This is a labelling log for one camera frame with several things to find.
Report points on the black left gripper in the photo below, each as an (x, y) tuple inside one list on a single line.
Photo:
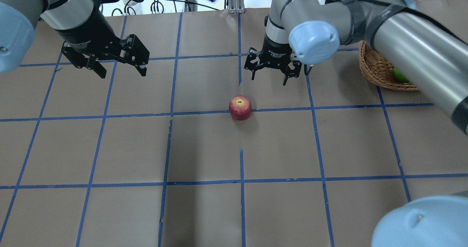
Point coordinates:
[(89, 34)]

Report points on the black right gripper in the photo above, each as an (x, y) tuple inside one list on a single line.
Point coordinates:
[(275, 52)]

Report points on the red yellow apple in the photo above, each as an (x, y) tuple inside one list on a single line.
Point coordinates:
[(240, 108)]

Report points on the green apple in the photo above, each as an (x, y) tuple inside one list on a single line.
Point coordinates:
[(399, 77)]

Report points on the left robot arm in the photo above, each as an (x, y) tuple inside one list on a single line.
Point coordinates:
[(19, 19)]

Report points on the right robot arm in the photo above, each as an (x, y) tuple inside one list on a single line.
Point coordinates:
[(305, 32)]

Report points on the woven wicker basket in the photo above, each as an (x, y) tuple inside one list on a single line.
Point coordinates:
[(378, 71)]

